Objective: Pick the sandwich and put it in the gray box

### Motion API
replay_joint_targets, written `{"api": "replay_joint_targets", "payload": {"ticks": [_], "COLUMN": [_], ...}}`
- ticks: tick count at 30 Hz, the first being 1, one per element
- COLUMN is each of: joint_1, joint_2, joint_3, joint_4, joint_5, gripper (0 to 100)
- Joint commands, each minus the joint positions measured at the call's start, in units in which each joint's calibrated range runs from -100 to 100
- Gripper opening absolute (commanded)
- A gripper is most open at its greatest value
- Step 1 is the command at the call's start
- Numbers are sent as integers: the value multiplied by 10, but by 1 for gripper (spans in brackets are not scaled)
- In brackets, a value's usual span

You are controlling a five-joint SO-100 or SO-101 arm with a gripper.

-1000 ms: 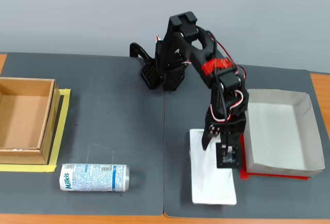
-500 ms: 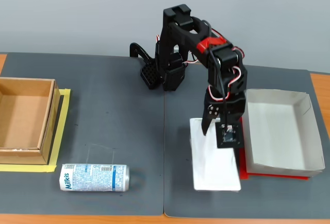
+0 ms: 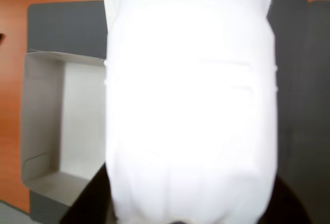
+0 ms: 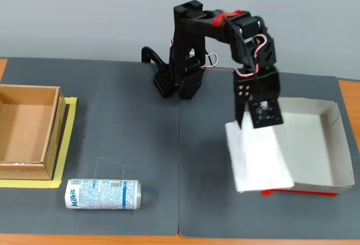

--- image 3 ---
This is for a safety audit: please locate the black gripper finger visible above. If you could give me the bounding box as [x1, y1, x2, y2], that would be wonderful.
[257, 175, 314, 224]
[59, 162, 118, 224]

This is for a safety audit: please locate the white sandwich pack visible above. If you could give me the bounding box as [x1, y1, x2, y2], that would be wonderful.
[100, 0, 279, 224]

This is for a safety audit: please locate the gray paper box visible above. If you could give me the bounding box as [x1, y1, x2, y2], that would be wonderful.
[20, 50, 108, 208]

